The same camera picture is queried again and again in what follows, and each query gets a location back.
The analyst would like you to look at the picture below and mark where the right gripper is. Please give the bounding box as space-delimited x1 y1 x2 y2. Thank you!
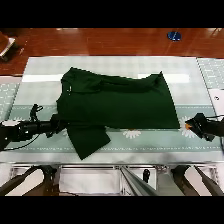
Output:
184 112 216 142

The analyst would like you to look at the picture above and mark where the dark green T-shirt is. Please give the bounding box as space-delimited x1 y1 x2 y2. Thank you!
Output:
55 66 181 161

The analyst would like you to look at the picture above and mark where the blue round disc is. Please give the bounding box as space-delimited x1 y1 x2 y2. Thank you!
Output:
166 30 183 42

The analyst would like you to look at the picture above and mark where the silver frame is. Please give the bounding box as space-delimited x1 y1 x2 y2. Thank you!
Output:
0 161 224 197

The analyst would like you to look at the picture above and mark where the black cable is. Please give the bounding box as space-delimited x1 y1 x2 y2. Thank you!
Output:
2 133 42 152

